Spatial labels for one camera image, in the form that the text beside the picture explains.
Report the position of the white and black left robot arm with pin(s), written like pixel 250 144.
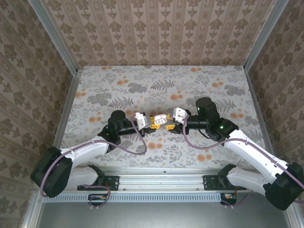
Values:
pixel 88 149

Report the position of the floral patterned tablecloth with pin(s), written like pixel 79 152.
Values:
pixel 154 83

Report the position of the aluminium frame post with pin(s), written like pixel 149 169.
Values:
pixel 54 35
pixel 264 35

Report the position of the aluminium table side rail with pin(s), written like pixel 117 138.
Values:
pixel 65 118
pixel 257 107

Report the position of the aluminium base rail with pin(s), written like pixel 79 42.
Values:
pixel 161 181

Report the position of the white earbud charging case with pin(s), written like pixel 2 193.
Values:
pixel 159 120

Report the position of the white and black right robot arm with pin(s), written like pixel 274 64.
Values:
pixel 256 152

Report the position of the aluminium lower frame bar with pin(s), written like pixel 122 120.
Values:
pixel 295 219
pixel 31 213

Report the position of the grey metal sheet panel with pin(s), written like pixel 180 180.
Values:
pixel 166 216

